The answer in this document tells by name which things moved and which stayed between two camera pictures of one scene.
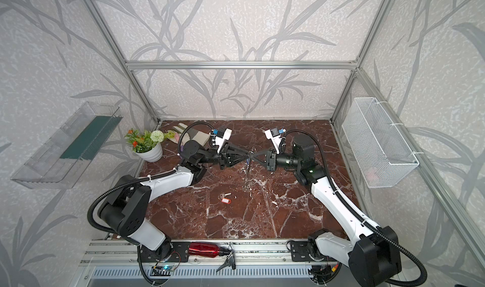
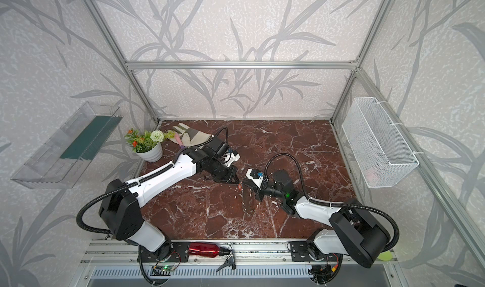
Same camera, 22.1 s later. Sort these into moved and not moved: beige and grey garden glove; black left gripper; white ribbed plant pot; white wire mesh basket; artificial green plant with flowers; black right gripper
Moved: black left gripper; black right gripper
Not moved: artificial green plant with flowers; white wire mesh basket; white ribbed plant pot; beige and grey garden glove
